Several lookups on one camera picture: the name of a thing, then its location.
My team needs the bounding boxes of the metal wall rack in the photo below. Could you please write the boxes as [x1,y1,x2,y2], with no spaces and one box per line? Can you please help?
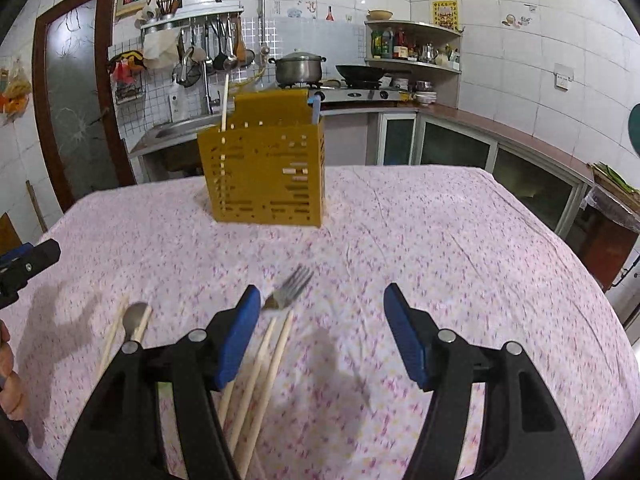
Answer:
[140,2,246,31]

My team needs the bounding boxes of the green handled metal fork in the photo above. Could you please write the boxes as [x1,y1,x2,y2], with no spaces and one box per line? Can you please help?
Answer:
[262,265,315,313]

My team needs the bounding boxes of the kitchen counter with cabinets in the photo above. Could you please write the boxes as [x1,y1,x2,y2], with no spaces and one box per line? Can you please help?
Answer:
[320,102,596,241]

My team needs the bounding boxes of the steel ladle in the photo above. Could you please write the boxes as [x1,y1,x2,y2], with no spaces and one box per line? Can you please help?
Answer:
[223,17,240,72]

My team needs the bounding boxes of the orange plastic bags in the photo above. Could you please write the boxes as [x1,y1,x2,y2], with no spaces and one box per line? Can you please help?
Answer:
[0,60,33,126]

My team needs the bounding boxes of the wire strainer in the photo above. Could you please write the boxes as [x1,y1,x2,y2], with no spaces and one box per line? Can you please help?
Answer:
[172,46,203,89]

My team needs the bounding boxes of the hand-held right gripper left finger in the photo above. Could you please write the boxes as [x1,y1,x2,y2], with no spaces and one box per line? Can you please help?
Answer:
[56,284,262,480]

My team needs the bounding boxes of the gold perforated utensil holder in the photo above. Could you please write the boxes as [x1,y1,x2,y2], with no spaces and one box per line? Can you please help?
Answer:
[196,87,326,228]

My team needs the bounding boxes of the white corner shelf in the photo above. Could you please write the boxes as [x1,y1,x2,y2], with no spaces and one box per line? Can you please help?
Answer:
[364,20,463,108]

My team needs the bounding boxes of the green vegetables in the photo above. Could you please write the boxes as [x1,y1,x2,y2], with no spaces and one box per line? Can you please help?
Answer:
[592,162,640,196]

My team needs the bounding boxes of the black ladle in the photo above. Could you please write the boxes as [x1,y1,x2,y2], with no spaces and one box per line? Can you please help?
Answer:
[212,19,228,72]

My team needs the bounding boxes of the wire wall basket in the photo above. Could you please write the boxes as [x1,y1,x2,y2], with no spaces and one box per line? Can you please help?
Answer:
[115,80,147,106]

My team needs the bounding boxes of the white plastic bag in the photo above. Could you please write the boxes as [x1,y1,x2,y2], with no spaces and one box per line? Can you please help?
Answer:
[142,30,181,71]

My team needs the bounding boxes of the pink floral tablecloth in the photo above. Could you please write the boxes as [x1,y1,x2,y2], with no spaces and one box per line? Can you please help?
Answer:
[0,164,640,480]

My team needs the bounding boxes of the steel kitchen sink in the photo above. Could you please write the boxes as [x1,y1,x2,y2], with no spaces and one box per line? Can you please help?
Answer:
[129,112,223,157]

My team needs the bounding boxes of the yellow wall poster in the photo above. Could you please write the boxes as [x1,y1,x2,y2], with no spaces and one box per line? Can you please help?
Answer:
[432,0,460,32]

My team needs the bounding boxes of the yellow and red cloth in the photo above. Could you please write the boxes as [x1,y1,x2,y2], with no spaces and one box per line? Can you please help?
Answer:
[107,50,148,83]

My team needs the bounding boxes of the yellow hose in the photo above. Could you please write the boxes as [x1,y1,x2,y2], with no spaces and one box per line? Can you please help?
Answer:
[239,62,268,95]

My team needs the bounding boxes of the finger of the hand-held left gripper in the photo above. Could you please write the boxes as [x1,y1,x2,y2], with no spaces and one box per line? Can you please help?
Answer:
[0,239,62,310]

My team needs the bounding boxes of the person's left hand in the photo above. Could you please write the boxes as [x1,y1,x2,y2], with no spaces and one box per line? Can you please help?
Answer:
[0,320,26,421]

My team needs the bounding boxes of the brown frosted glass door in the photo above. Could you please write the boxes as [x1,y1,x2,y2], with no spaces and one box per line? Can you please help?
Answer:
[32,0,137,211]

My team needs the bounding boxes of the steel gas stove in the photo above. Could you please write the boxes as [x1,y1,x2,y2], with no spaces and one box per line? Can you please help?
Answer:
[300,82,408,104]

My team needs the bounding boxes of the metal spoon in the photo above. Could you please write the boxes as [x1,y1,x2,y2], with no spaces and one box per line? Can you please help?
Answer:
[121,302,151,346]

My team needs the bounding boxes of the steel pot with lid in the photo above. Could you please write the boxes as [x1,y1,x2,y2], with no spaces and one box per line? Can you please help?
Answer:
[268,50,327,86]

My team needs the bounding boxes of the white wall meter box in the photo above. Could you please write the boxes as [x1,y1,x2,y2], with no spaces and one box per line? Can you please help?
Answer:
[115,0,151,21]

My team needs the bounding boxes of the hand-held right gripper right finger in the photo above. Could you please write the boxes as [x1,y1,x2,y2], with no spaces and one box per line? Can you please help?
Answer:
[383,282,586,480]

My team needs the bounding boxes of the black wok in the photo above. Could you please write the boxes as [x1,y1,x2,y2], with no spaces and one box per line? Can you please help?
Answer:
[335,64,388,86]

